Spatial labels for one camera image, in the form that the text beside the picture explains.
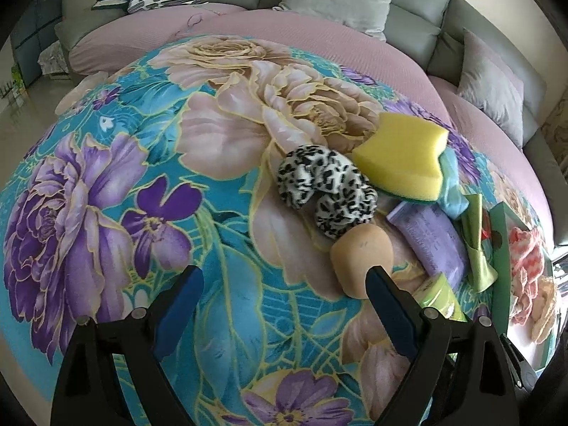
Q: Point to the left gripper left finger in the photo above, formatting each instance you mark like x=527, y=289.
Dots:
x=150, y=334

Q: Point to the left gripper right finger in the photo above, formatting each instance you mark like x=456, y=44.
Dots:
x=422, y=336

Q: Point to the green microfiber cloth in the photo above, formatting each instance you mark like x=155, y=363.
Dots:
x=482, y=275

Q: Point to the peach makeup sponge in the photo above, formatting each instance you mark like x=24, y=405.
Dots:
x=356, y=252

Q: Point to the pink white fuzzy sock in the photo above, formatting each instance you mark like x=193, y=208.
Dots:
x=527, y=263

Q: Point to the light blue face mask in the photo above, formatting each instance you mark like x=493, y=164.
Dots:
x=451, y=200

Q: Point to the leopard print scrunchie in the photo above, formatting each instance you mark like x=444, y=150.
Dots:
x=343, y=197

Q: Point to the yellow green sponge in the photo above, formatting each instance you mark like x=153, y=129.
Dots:
x=402, y=157

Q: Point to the cream lace scrunchie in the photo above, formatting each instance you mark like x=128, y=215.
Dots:
x=544, y=310

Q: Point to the red tape roll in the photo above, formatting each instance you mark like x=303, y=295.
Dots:
x=486, y=230

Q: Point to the small green yellow packet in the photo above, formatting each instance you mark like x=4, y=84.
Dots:
x=436, y=293

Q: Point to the teal shallow box tray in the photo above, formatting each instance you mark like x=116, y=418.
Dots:
x=503, y=220

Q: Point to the floral blue blanket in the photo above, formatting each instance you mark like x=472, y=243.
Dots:
x=171, y=162

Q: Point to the right grey purple cushion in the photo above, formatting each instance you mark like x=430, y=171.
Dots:
x=489, y=84

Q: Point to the grey sofa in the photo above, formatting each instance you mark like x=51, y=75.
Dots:
x=446, y=55

